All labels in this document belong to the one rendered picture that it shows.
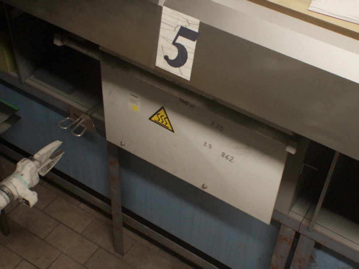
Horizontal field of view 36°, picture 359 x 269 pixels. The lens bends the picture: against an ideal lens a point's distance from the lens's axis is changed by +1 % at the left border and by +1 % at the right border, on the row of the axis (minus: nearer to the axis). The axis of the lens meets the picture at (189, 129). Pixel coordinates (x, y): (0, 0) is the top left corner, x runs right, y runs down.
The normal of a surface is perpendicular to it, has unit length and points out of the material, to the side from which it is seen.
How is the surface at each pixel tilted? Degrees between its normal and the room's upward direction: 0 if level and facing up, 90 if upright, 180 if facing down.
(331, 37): 33
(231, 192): 90
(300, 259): 90
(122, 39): 80
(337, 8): 27
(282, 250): 90
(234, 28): 55
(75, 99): 0
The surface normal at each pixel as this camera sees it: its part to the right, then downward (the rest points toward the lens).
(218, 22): -0.40, 0.05
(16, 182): 0.47, -0.40
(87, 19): -0.52, 0.43
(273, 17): -0.25, -0.29
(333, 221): 0.05, -0.72
